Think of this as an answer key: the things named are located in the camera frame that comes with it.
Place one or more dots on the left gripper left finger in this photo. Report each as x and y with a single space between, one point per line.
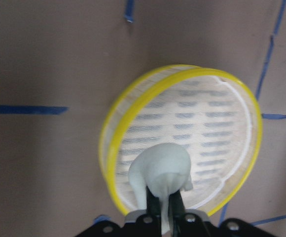
153 205

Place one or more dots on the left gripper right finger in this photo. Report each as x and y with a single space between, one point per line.
176 212

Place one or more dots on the white steamed bun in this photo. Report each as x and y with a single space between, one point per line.
163 169

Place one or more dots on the lower white steamer cloth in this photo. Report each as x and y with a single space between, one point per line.
214 119

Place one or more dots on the lower yellow steamer layer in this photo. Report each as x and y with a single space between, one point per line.
136 96

